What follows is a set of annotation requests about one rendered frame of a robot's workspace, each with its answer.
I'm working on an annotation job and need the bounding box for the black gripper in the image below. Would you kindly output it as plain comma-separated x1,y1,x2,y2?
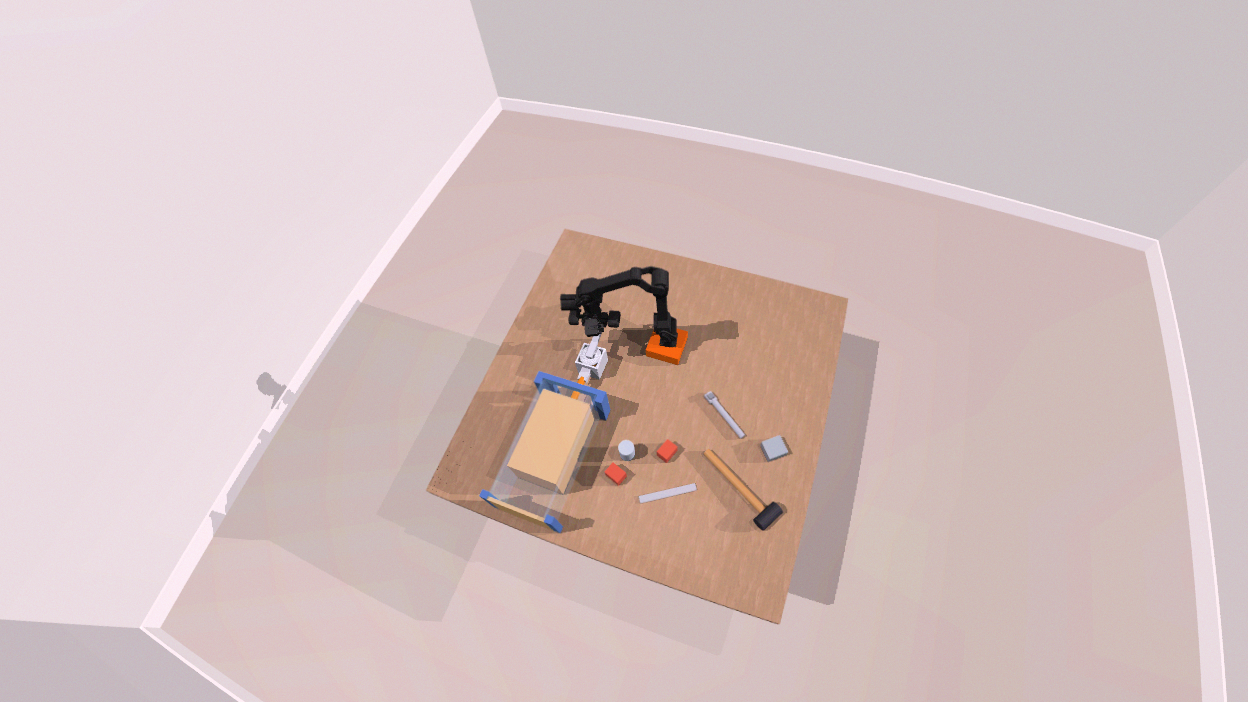
568,304,622,329

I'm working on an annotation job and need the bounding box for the mallet with wooden handle and black head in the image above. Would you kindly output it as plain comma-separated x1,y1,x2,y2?
704,448,782,531

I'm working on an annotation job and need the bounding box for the pale grey flat bar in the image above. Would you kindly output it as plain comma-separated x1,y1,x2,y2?
639,483,696,503

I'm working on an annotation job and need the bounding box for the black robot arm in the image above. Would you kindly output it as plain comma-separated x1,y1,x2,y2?
560,266,678,347

